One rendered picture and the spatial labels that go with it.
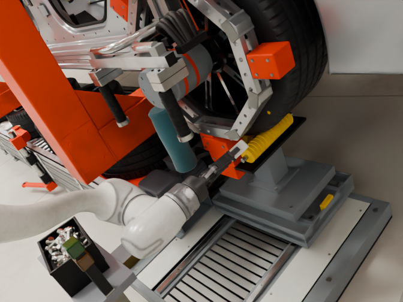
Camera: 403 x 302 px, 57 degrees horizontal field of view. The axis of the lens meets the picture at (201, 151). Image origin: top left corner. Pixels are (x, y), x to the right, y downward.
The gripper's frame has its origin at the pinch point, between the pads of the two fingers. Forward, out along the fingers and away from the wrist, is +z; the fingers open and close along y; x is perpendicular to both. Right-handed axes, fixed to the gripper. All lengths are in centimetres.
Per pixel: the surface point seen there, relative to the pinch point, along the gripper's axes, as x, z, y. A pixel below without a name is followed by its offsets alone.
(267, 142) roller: -3.3, 18.5, -12.7
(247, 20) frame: 19.2, 13.8, 27.2
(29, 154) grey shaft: 114, -21, -151
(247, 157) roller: -2.3, 9.5, -14.4
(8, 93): 184, 3, -180
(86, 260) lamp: 7, -49, -13
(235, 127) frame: 6.3, 9.3, -5.5
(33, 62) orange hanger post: 73, -19, -18
